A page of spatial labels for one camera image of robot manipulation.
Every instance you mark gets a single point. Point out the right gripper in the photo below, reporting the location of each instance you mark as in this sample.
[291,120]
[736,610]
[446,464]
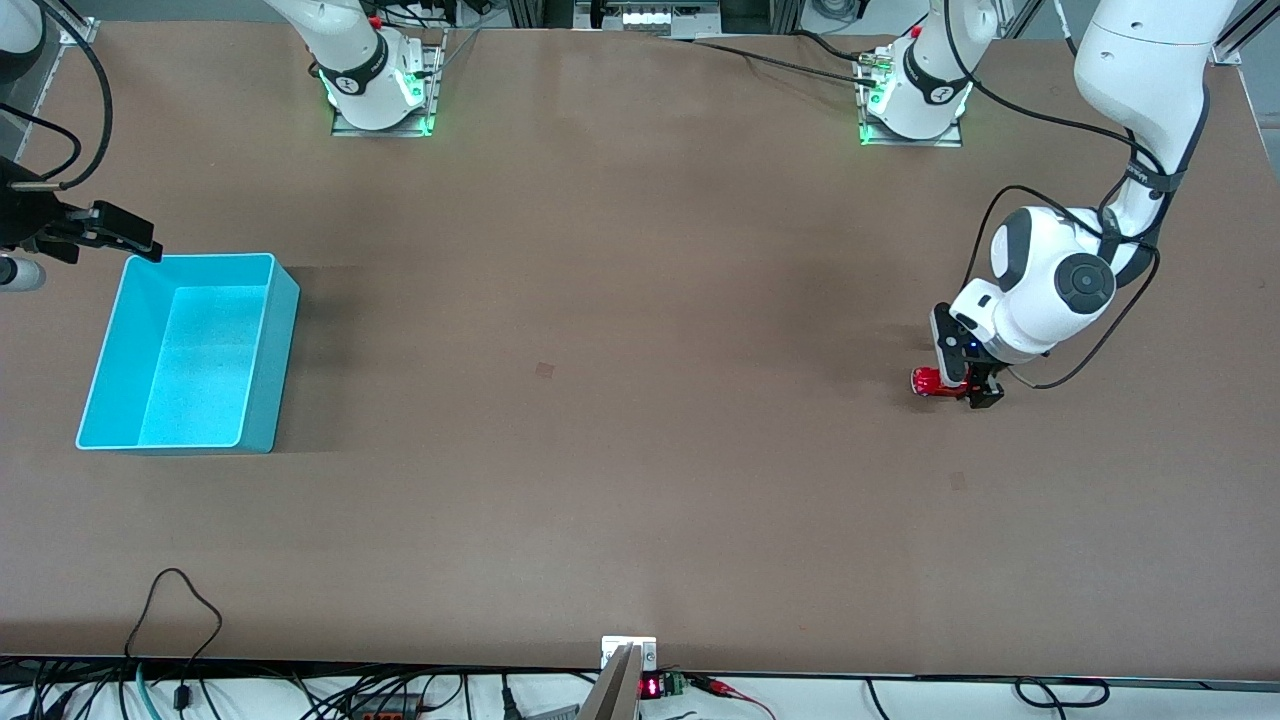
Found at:
[22,213]

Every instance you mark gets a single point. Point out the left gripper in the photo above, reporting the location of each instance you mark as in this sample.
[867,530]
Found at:
[986,388]

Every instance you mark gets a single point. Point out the red beetle toy car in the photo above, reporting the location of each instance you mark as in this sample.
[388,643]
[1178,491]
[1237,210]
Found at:
[930,381]

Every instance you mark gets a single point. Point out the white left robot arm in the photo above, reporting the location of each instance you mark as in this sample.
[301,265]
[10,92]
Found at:
[1140,60]

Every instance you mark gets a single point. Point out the light blue plastic box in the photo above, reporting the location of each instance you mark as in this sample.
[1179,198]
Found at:
[200,360]

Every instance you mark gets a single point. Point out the red digit display module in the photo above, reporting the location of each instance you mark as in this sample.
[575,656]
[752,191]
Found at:
[652,687]

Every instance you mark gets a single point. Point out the lit control unit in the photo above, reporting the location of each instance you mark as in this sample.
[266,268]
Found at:
[650,15]

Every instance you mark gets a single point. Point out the black power strip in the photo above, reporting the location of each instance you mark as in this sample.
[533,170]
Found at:
[385,707]

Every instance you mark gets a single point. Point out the aluminium frame corner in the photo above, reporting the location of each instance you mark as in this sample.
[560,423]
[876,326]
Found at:
[1245,35]
[75,25]

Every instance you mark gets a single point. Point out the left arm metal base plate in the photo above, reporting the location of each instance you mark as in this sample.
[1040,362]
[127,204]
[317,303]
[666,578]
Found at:
[950,141]

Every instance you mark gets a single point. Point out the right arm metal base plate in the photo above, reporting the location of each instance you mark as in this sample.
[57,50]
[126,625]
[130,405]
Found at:
[385,128]

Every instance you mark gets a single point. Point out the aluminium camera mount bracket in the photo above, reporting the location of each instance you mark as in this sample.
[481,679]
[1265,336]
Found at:
[625,680]

